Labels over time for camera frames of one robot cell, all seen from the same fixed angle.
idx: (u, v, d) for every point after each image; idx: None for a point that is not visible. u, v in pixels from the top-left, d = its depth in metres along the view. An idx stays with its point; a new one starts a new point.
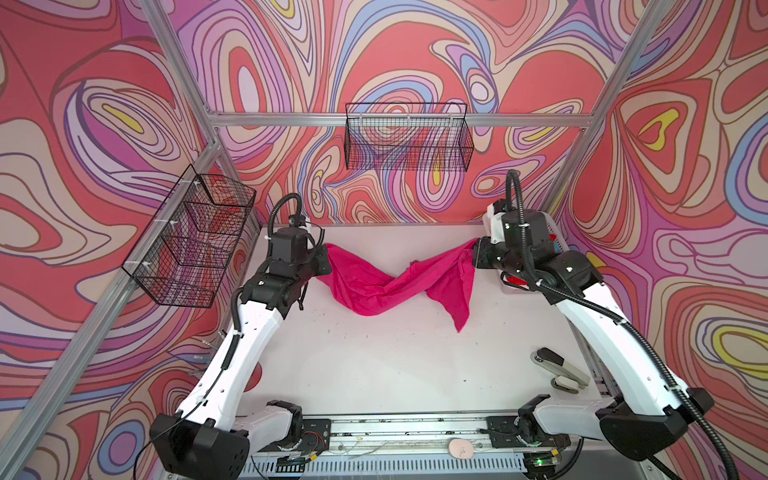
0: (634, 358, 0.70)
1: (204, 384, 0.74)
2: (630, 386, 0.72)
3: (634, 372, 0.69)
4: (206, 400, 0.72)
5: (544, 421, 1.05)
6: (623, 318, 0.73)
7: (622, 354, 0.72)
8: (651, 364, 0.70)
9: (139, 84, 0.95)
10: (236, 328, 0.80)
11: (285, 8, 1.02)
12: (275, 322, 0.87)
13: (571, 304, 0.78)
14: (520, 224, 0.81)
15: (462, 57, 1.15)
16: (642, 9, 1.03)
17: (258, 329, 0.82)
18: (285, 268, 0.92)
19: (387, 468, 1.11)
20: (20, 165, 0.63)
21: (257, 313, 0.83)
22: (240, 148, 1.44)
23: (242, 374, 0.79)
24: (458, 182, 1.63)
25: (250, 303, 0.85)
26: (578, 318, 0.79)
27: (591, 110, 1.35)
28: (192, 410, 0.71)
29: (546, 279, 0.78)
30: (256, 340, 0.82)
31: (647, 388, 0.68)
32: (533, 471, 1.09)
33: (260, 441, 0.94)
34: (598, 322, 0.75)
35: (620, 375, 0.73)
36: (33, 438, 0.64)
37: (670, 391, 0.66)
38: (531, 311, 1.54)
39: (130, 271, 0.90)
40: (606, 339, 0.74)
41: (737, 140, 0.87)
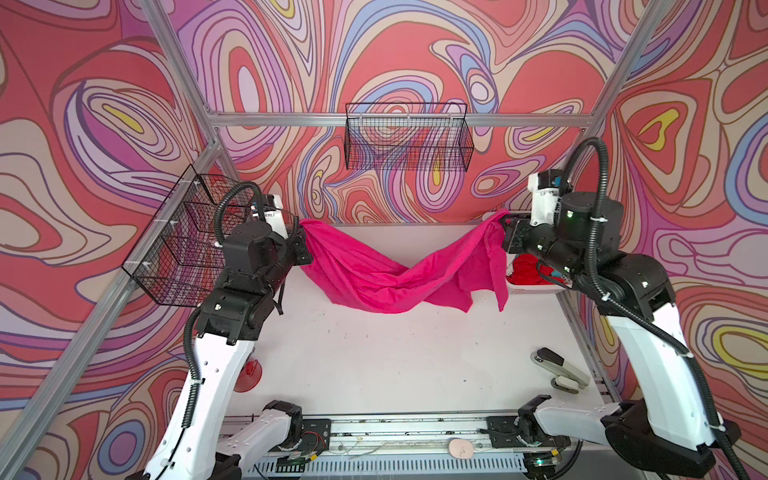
0: (685, 394, 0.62)
1: (168, 443, 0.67)
2: (663, 413, 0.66)
3: (680, 407, 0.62)
4: (175, 460, 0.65)
5: (546, 423, 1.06)
6: (689, 352, 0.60)
7: (672, 388, 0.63)
8: (698, 400, 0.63)
9: (139, 84, 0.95)
10: (195, 374, 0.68)
11: (285, 8, 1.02)
12: (244, 351, 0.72)
13: (630, 324, 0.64)
14: (596, 216, 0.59)
15: (462, 57, 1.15)
16: (642, 9, 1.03)
17: (220, 370, 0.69)
18: (248, 281, 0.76)
19: (387, 468, 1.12)
20: (20, 165, 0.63)
21: (215, 351, 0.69)
22: (240, 148, 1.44)
23: (211, 422, 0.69)
24: (459, 182, 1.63)
25: (208, 336, 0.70)
26: (631, 339, 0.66)
27: (591, 110, 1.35)
28: (160, 473, 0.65)
29: (613, 293, 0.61)
30: (226, 375, 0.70)
31: (687, 424, 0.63)
32: (533, 470, 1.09)
33: (259, 449, 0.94)
34: (659, 352, 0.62)
35: (658, 402, 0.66)
36: (33, 438, 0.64)
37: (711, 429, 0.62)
38: (530, 312, 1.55)
39: (130, 271, 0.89)
40: (659, 370, 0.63)
41: (737, 140, 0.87)
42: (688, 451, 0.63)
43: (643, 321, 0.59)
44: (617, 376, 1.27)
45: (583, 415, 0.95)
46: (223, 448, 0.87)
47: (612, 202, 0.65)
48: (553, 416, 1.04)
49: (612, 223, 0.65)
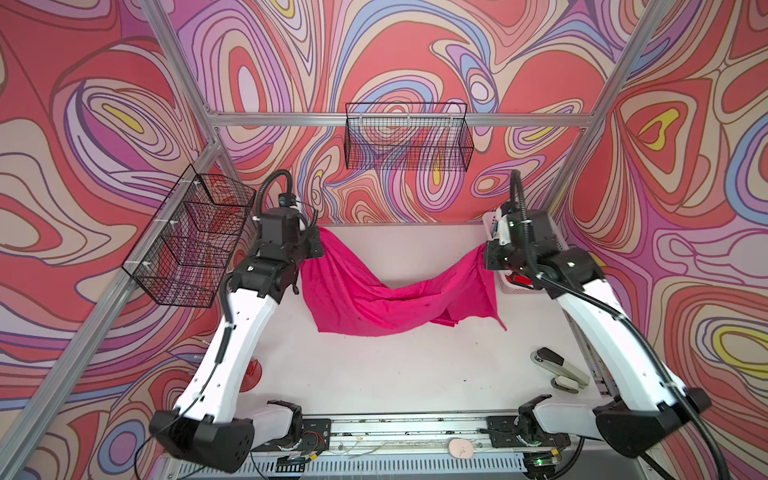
0: (630, 353, 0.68)
1: (199, 379, 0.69)
2: (624, 381, 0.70)
3: (630, 367, 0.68)
4: (205, 395, 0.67)
5: (544, 419, 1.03)
6: (621, 313, 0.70)
7: (619, 350, 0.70)
8: (649, 360, 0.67)
9: (139, 84, 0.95)
10: (228, 318, 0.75)
11: (285, 8, 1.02)
12: (270, 308, 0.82)
13: (571, 299, 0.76)
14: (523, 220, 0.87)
15: (462, 57, 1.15)
16: (642, 9, 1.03)
17: (251, 318, 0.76)
18: (277, 251, 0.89)
19: (387, 468, 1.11)
20: (20, 165, 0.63)
21: (248, 301, 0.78)
22: (240, 148, 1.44)
23: (239, 366, 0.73)
24: (458, 182, 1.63)
25: (241, 292, 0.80)
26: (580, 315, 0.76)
27: (591, 110, 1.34)
28: (189, 406, 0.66)
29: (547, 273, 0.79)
30: (253, 329, 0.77)
31: (643, 386, 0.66)
32: (533, 470, 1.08)
33: (263, 434, 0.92)
34: (596, 317, 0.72)
35: (618, 373, 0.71)
36: (33, 438, 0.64)
37: (666, 388, 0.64)
38: (530, 311, 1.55)
39: (130, 271, 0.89)
40: (605, 335, 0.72)
41: (737, 140, 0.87)
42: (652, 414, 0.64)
43: (570, 289, 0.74)
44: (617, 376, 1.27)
45: (579, 409, 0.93)
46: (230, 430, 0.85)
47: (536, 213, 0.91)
48: (549, 410, 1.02)
49: (540, 225, 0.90)
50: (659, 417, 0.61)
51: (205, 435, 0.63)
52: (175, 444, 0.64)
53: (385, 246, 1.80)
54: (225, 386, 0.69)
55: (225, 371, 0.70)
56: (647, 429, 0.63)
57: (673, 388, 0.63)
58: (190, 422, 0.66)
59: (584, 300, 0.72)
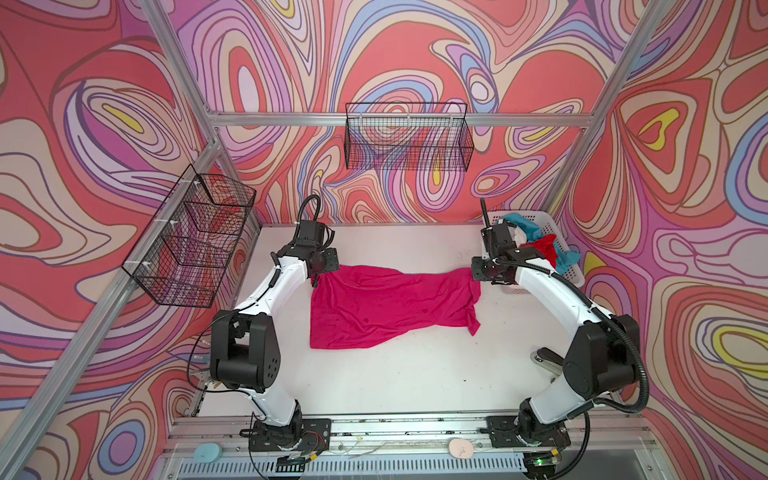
0: (562, 294, 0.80)
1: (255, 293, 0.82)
2: (567, 320, 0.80)
3: (563, 304, 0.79)
4: (259, 300, 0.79)
5: (539, 408, 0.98)
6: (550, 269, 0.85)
7: (555, 295, 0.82)
8: (578, 296, 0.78)
9: (139, 84, 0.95)
10: (278, 263, 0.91)
11: (285, 8, 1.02)
12: (305, 273, 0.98)
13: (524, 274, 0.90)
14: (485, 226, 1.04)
15: (462, 57, 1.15)
16: (642, 9, 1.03)
17: (294, 268, 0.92)
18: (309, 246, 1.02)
19: (387, 468, 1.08)
20: (20, 164, 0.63)
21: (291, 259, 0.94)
22: (240, 148, 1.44)
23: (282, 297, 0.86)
24: (458, 181, 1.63)
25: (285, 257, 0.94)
26: (530, 284, 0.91)
27: (591, 110, 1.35)
28: (247, 305, 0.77)
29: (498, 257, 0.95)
30: (293, 277, 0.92)
31: (574, 315, 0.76)
32: (533, 470, 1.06)
33: (269, 405, 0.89)
34: (537, 278, 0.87)
35: (562, 318, 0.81)
36: (33, 439, 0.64)
37: (591, 310, 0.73)
38: (530, 311, 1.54)
39: (129, 270, 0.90)
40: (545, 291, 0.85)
41: (737, 140, 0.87)
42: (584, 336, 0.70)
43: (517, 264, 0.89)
44: None
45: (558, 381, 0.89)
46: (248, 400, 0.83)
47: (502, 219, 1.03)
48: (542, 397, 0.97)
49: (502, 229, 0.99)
50: (583, 329, 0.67)
51: (262, 323, 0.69)
52: (225, 342, 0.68)
53: (384, 246, 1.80)
54: (274, 301, 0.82)
55: (274, 291, 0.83)
56: (585, 347, 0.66)
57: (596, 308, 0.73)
58: (245, 316, 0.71)
59: (527, 269, 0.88)
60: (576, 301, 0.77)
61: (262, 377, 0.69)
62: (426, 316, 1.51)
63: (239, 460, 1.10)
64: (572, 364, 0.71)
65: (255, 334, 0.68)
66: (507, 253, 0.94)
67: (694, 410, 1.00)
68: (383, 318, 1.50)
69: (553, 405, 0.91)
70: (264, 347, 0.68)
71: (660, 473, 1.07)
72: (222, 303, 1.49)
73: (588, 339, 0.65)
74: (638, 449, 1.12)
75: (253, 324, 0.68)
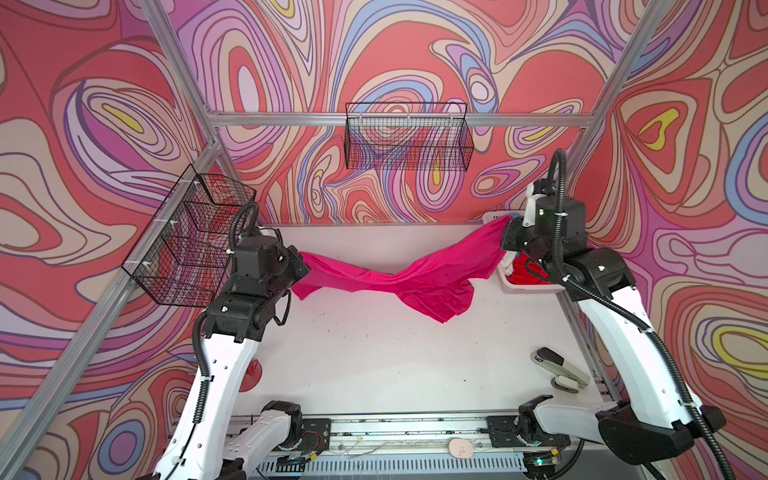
0: (652, 370, 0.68)
1: (178, 440, 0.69)
2: (642, 399, 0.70)
3: (648, 384, 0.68)
4: (185, 459, 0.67)
5: (544, 420, 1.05)
6: (650, 327, 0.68)
7: (641, 366, 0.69)
8: (671, 378, 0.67)
9: (139, 84, 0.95)
10: (204, 372, 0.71)
11: (285, 8, 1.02)
12: (251, 349, 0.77)
13: (594, 304, 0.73)
14: (558, 213, 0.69)
15: (462, 57, 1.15)
16: (642, 9, 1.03)
17: (229, 368, 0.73)
18: (254, 285, 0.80)
19: (387, 468, 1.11)
20: (21, 165, 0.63)
21: (226, 349, 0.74)
22: (240, 148, 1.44)
23: (219, 421, 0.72)
24: (459, 181, 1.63)
25: (217, 338, 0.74)
26: (600, 324, 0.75)
27: (591, 110, 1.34)
28: (171, 472, 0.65)
29: (573, 276, 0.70)
30: (230, 383, 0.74)
31: (658, 402, 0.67)
32: (533, 470, 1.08)
33: (262, 450, 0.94)
34: (624, 330, 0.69)
35: (634, 383, 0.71)
36: (33, 438, 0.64)
37: (684, 408, 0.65)
38: (529, 312, 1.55)
39: (130, 270, 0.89)
40: (627, 347, 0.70)
41: (737, 139, 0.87)
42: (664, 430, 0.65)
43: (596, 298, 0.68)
44: (617, 376, 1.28)
45: (579, 410, 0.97)
46: (224, 452, 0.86)
47: (574, 202, 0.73)
48: (547, 404, 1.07)
49: (575, 216, 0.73)
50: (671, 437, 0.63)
51: None
52: None
53: (385, 246, 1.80)
54: (207, 447, 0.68)
55: (206, 430, 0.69)
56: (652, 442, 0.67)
57: (693, 409, 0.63)
58: None
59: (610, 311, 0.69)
60: (665, 386, 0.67)
61: None
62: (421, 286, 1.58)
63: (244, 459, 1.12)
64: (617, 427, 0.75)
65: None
66: (583, 268, 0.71)
67: None
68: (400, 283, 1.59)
69: (564, 425, 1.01)
70: None
71: None
72: None
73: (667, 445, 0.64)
74: None
75: None
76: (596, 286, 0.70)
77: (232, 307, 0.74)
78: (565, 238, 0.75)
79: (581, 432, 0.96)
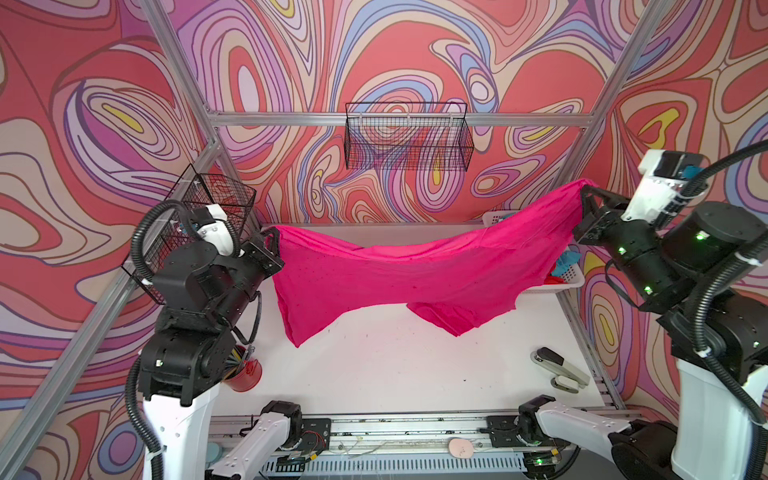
0: (729, 453, 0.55)
1: None
2: (694, 463, 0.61)
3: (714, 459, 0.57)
4: None
5: (546, 425, 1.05)
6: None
7: (717, 443, 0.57)
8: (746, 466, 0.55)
9: (139, 84, 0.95)
10: (152, 448, 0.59)
11: (285, 8, 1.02)
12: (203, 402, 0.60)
13: (710, 379, 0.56)
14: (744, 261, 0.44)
15: (462, 57, 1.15)
16: (642, 9, 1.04)
17: (182, 435, 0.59)
18: (196, 319, 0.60)
19: (387, 467, 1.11)
20: (21, 165, 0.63)
21: (170, 417, 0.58)
22: (240, 148, 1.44)
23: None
24: (459, 181, 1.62)
25: (158, 398, 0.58)
26: (693, 383, 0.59)
27: (591, 110, 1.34)
28: None
29: (713, 348, 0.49)
30: (188, 448, 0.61)
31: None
32: (533, 470, 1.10)
33: (261, 455, 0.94)
34: (727, 410, 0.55)
35: (694, 446, 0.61)
36: (33, 438, 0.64)
37: None
38: (529, 312, 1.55)
39: (130, 271, 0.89)
40: (718, 420, 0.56)
41: (737, 139, 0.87)
42: None
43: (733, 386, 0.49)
44: (617, 376, 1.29)
45: (588, 423, 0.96)
46: (221, 468, 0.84)
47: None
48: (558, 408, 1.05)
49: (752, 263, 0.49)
50: None
51: None
52: None
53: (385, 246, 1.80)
54: None
55: None
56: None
57: None
58: None
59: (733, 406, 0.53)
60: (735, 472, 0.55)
61: None
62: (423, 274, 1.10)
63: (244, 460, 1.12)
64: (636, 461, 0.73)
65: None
66: (729, 338, 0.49)
67: None
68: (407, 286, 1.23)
69: (568, 433, 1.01)
70: None
71: None
72: None
73: None
74: None
75: None
76: (737, 368, 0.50)
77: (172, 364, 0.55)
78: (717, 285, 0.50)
79: (586, 442, 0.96)
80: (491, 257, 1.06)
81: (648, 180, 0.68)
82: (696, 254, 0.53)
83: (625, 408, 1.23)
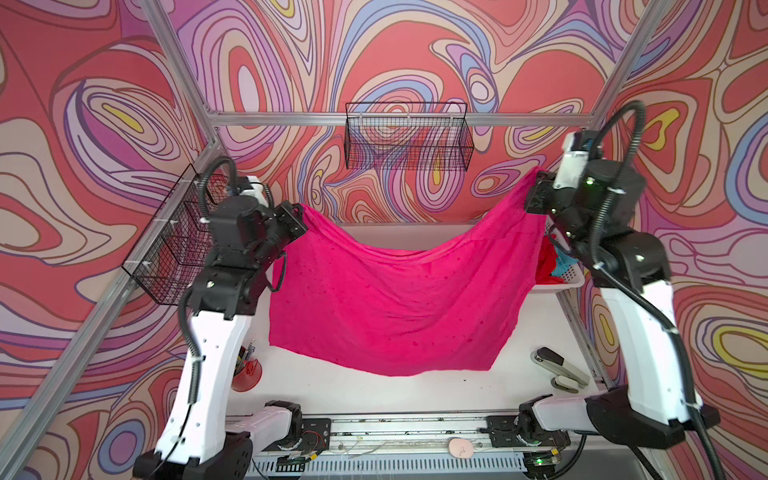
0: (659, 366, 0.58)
1: (175, 419, 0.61)
2: (640, 387, 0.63)
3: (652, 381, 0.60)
4: (184, 436, 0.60)
5: (542, 415, 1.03)
6: (674, 326, 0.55)
7: (647, 361, 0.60)
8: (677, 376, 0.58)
9: (139, 84, 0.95)
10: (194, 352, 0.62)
11: (285, 8, 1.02)
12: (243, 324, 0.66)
13: (619, 296, 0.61)
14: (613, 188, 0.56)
15: (462, 57, 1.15)
16: (642, 9, 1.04)
17: (222, 346, 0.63)
18: (240, 257, 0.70)
19: (387, 467, 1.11)
20: (21, 165, 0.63)
21: (215, 326, 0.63)
22: (240, 148, 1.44)
23: (217, 400, 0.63)
24: (459, 181, 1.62)
25: (205, 315, 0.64)
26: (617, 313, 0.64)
27: (591, 110, 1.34)
28: (171, 450, 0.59)
29: (605, 264, 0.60)
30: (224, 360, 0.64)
31: (658, 399, 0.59)
32: (533, 470, 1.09)
33: (262, 440, 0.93)
34: (647, 325, 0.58)
35: (636, 373, 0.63)
36: (33, 438, 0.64)
37: (681, 404, 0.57)
38: (529, 312, 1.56)
39: (130, 270, 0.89)
40: (642, 340, 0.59)
41: (737, 140, 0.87)
42: (659, 424, 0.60)
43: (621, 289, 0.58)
44: (617, 376, 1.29)
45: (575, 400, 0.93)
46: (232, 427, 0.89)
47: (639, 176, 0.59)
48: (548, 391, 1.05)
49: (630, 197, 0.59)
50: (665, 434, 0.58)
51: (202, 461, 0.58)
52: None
53: None
54: (204, 427, 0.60)
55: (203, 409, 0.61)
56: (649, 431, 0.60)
57: (692, 408, 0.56)
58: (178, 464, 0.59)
59: (635, 306, 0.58)
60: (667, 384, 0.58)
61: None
62: (422, 283, 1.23)
63: None
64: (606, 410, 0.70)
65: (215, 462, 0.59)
66: (617, 255, 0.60)
67: None
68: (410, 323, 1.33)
69: (560, 417, 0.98)
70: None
71: None
72: None
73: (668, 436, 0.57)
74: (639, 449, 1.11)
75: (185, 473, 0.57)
76: (628, 277, 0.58)
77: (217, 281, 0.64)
78: (607, 218, 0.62)
79: (577, 424, 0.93)
80: (484, 260, 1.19)
81: (568, 155, 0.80)
82: (591, 198, 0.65)
83: None
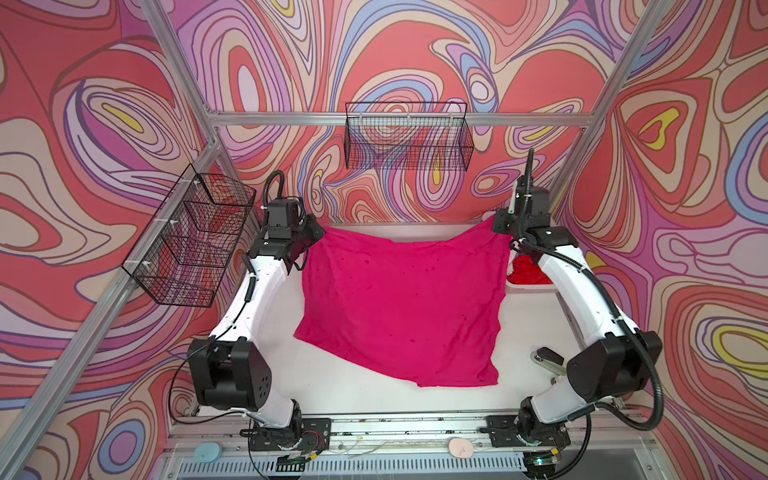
0: (590, 293, 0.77)
1: (229, 314, 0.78)
2: (585, 323, 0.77)
3: (587, 308, 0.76)
4: (236, 323, 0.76)
5: (540, 409, 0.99)
6: (584, 266, 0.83)
7: (579, 294, 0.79)
8: (606, 303, 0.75)
9: (139, 84, 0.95)
10: (251, 269, 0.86)
11: (285, 8, 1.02)
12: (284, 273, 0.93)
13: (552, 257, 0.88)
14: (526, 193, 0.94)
15: (462, 56, 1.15)
16: (642, 9, 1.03)
17: (272, 272, 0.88)
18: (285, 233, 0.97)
19: (387, 467, 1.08)
20: (21, 164, 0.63)
21: (268, 261, 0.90)
22: (240, 148, 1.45)
23: (261, 309, 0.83)
24: (459, 181, 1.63)
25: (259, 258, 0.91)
26: (554, 274, 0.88)
27: (591, 110, 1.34)
28: (224, 332, 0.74)
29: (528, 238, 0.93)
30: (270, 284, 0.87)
31: (596, 320, 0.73)
32: (533, 471, 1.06)
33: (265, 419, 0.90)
34: (565, 270, 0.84)
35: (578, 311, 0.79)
36: (33, 438, 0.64)
37: (616, 322, 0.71)
38: (529, 312, 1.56)
39: (129, 270, 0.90)
40: (568, 280, 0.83)
41: (737, 139, 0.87)
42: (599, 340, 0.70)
43: (543, 250, 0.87)
44: None
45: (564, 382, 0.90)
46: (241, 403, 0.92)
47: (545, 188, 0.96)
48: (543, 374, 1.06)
49: (540, 198, 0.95)
50: (603, 342, 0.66)
51: (243, 350, 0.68)
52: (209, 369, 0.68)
53: None
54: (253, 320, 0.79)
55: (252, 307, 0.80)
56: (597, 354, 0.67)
57: (622, 321, 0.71)
58: (225, 344, 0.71)
59: (554, 256, 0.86)
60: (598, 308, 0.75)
61: (253, 398, 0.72)
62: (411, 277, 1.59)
63: (239, 460, 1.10)
64: (579, 366, 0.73)
65: (239, 361, 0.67)
66: (536, 233, 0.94)
67: (692, 407, 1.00)
68: (408, 320, 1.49)
69: (553, 406, 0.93)
70: (248, 374, 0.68)
71: (660, 473, 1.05)
72: (221, 302, 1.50)
73: (605, 352, 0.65)
74: (638, 449, 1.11)
75: (235, 351, 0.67)
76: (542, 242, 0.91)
77: (271, 237, 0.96)
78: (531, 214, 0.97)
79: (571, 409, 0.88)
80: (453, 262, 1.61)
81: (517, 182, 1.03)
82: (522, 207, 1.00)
83: (625, 408, 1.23)
